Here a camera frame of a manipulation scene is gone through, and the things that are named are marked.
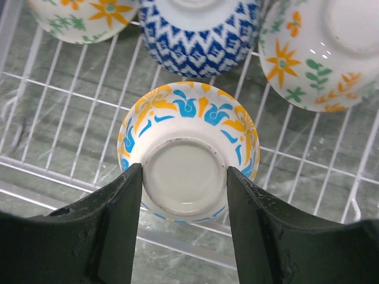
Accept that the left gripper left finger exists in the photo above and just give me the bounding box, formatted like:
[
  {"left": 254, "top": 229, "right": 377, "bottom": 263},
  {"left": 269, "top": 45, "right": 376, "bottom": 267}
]
[{"left": 1, "top": 163, "right": 142, "bottom": 283}]

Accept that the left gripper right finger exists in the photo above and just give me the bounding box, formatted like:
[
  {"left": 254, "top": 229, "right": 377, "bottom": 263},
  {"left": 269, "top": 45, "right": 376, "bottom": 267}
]
[{"left": 227, "top": 167, "right": 378, "bottom": 283}]

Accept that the orange blue floral bowl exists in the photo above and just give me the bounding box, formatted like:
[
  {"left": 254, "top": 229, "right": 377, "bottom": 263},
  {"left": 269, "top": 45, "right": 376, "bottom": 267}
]
[{"left": 117, "top": 82, "right": 261, "bottom": 223}]

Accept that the star and leaves bowl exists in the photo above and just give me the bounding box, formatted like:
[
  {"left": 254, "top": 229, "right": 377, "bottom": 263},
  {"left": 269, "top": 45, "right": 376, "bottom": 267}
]
[{"left": 258, "top": 1, "right": 378, "bottom": 112}]

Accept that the red patterned blue bowl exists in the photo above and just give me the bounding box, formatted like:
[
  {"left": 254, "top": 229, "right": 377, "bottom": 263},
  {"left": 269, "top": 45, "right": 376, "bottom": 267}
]
[{"left": 139, "top": 0, "right": 262, "bottom": 78}]

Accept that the orange star leaf bowl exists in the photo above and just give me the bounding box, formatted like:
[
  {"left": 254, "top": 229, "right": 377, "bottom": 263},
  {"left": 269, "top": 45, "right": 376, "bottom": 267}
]
[{"left": 28, "top": 0, "right": 140, "bottom": 44}]

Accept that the white wire dish rack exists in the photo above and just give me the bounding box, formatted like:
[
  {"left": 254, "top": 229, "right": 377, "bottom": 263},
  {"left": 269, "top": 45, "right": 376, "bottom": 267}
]
[{"left": 0, "top": 0, "right": 379, "bottom": 270}]

